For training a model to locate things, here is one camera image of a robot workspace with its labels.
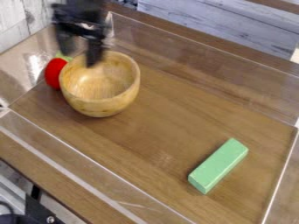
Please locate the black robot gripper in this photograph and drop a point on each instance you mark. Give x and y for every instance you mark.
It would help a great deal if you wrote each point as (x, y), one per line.
(80, 18)

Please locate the red plush apple toy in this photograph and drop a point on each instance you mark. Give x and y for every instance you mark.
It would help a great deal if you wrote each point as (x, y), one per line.
(53, 68)

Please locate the green rectangular block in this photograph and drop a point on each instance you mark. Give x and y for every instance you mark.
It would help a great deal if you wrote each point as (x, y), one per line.
(217, 165)

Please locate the light wooden bowl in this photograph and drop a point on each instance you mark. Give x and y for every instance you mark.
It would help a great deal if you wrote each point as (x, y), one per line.
(101, 90)

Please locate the black clamp with bolt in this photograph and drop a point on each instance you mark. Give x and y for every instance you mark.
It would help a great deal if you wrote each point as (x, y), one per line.
(37, 214)

